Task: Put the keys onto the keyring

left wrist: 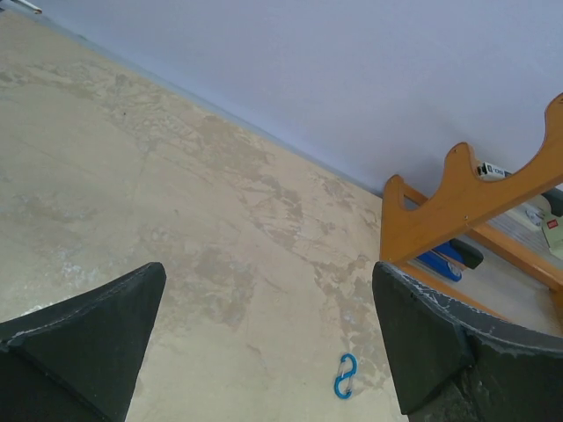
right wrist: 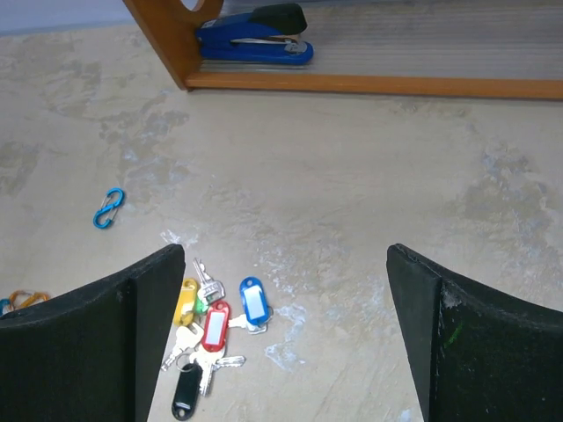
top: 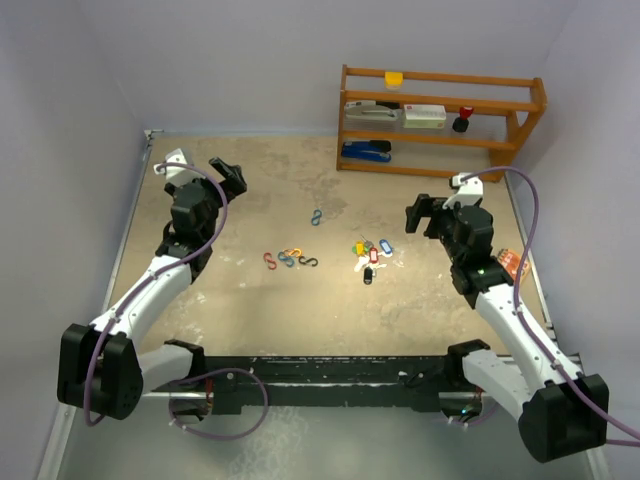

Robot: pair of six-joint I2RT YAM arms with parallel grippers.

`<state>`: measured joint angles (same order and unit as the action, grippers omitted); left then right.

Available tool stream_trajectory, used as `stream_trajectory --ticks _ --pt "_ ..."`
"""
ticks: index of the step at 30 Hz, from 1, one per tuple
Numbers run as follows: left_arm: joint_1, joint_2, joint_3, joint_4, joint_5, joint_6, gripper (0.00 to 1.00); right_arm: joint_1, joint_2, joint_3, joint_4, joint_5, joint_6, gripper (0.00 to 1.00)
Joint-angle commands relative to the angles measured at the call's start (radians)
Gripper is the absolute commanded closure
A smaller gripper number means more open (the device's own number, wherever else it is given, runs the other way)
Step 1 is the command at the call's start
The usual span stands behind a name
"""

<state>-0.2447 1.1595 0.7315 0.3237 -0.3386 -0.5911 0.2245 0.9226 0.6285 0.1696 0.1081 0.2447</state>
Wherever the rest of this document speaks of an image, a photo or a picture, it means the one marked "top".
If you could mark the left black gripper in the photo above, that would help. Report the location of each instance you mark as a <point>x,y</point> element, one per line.
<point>231,186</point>

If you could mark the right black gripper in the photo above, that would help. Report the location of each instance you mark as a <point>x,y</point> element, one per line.
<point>423,203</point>

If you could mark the silver key black head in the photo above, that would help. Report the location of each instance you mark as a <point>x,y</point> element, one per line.
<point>367,244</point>

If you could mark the blue S carabiner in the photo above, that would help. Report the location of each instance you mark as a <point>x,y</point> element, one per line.
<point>316,217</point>

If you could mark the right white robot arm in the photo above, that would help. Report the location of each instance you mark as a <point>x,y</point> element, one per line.
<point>548,396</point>

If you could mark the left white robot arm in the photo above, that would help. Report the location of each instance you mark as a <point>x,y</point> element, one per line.
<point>101,369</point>

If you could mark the yellow key tag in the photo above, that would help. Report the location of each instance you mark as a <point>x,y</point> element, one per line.
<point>358,248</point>

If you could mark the blue stapler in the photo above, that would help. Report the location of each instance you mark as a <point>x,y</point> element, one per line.
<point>371,150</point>

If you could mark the silver key red tag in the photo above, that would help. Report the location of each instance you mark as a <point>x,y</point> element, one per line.
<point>362,262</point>

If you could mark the red S carabiner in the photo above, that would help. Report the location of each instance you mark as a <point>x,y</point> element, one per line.
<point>269,261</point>

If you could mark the orange S carabiner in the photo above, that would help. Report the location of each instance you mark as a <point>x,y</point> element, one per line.
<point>294,252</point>

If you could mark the teal S carabiner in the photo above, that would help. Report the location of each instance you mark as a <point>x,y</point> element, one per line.
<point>286,259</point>

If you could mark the white cardboard box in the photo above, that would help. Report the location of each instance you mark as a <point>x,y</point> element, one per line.
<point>424,116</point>

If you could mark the wooden shelf rack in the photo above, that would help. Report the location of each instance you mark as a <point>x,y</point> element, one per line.
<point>501,127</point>

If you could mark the red black stamp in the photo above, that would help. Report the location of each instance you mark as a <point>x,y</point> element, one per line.
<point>461,123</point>

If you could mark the black S carabiner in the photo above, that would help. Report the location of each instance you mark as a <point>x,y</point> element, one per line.
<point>308,261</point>

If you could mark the orange packet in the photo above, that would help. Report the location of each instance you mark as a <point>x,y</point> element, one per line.
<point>510,261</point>

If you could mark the grey stapler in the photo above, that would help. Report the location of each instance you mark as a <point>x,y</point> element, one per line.
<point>372,110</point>

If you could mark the yellow lid jar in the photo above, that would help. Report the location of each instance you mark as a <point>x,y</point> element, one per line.
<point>393,81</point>

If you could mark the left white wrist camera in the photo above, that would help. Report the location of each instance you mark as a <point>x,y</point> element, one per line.
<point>178,171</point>

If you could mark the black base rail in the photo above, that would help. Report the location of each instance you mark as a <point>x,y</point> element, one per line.
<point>420,383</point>

